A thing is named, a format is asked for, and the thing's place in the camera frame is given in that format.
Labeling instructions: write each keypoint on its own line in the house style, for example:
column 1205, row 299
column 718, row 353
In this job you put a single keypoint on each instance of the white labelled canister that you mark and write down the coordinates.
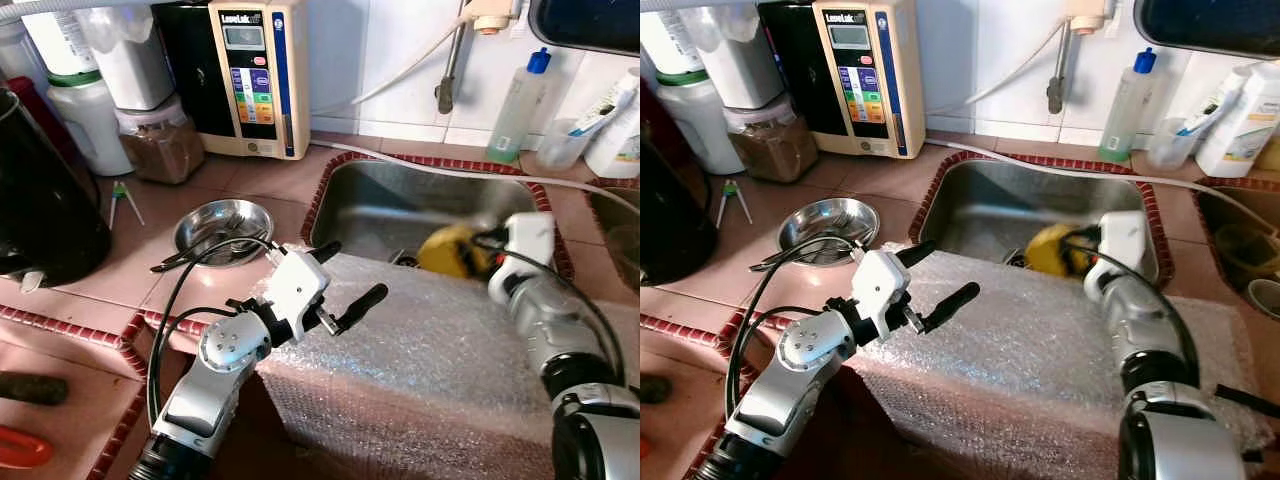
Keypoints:
column 675, row 45
column 60, row 45

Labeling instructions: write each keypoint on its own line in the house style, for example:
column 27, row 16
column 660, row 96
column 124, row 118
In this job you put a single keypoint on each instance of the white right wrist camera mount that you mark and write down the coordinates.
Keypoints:
column 1125, row 240
column 530, row 240

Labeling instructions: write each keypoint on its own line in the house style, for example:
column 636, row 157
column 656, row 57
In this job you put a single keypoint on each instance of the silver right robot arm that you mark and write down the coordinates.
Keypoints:
column 1150, row 350
column 570, row 350

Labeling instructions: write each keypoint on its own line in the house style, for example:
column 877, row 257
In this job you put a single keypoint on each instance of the clear plastic cup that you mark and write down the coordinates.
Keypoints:
column 1168, row 150
column 558, row 150

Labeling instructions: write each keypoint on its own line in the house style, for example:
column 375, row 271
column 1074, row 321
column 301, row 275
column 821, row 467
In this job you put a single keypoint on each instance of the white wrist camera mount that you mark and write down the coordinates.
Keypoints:
column 295, row 295
column 1125, row 240
column 530, row 240
column 880, row 295

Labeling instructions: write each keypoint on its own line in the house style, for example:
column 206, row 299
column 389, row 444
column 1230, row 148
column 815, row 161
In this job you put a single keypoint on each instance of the black tape strip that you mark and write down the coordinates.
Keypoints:
column 1250, row 402

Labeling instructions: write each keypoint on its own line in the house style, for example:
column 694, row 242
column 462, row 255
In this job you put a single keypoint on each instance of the beige water ioniser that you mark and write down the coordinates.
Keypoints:
column 860, row 90
column 250, row 90

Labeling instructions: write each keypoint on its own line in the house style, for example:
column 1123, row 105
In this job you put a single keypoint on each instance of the white detergent bottle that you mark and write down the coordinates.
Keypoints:
column 620, row 140
column 1245, row 130

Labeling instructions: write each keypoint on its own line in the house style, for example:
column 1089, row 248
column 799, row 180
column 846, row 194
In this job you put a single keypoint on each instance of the yellow plastic strainer bowl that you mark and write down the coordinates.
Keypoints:
column 445, row 250
column 1048, row 250

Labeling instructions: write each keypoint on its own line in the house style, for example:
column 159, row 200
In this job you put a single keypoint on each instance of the dark hanging tray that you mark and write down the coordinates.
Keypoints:
column 590, row 25
column 1210, row 25

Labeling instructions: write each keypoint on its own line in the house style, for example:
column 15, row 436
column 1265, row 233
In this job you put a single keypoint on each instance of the small grey cup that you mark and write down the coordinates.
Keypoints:
column 1265, row 298

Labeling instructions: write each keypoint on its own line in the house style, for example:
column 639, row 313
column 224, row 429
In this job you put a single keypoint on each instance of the dark green bowl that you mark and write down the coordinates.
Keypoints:
column 1238, row 248

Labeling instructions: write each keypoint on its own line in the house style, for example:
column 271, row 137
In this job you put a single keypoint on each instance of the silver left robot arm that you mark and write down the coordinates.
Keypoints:
column 775, row 400
column 205, row 400

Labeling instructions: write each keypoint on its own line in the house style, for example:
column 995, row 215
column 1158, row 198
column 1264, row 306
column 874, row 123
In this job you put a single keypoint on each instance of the white and blue toothbrush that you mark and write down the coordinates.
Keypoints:
column 605, row 110
column 1210, row 110

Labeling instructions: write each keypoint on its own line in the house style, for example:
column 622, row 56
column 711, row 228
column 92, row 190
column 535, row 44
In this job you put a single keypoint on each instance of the black electric kettle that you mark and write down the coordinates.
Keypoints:
column 50, row 200
column 675, row 215

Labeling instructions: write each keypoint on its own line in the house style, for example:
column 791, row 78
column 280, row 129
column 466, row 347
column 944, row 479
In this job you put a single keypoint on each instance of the round steel bowl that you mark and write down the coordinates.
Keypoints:
column 225, row 222
column 830, row 220

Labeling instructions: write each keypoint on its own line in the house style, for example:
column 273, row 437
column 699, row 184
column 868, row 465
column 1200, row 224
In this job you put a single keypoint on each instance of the clear jar of brown powder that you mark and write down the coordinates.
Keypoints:
column 772, row 150
column 160, row 150

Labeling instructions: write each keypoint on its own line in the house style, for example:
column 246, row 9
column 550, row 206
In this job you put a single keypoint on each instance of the dark green cucumber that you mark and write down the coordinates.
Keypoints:
column 30, row 388
column 655, row 389

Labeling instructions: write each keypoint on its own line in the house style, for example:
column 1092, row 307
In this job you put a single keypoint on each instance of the white plastic jug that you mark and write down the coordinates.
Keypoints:
column 740, row 65
column 130, row 65

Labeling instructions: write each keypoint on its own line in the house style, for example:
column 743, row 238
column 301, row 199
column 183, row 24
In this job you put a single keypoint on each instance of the clear bubble wrap sheet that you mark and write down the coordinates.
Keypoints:
column 1020, row 380
column 420, row 370

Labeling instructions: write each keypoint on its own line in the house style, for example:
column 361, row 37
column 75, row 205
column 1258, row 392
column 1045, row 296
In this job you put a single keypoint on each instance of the metal tap lever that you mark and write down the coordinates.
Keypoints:
column 1055, row 95
column 447, row 95

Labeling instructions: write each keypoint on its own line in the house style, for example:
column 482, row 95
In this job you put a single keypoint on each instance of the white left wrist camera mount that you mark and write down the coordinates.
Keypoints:
column 295, row 295
column 880, row 295

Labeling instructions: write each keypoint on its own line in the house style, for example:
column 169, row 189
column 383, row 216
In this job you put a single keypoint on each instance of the white jar with green lid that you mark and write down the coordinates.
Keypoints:
column 700, row 130
column 90, row 130

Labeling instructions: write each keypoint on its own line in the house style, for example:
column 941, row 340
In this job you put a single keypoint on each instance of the steel sink basin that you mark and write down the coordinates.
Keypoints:
column 1230, row 205
column 1010, row 205
column 400, row 205
column 615, row 225

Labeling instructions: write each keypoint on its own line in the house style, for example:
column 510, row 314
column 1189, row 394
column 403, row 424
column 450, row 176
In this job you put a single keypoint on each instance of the clear bottle with blue cap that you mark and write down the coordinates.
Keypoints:
column 1125, row 115
column 515, row 115

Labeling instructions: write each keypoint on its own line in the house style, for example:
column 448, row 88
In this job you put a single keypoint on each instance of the beige tap fitting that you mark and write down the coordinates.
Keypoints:
column 1090, row 18
column 492, row 18

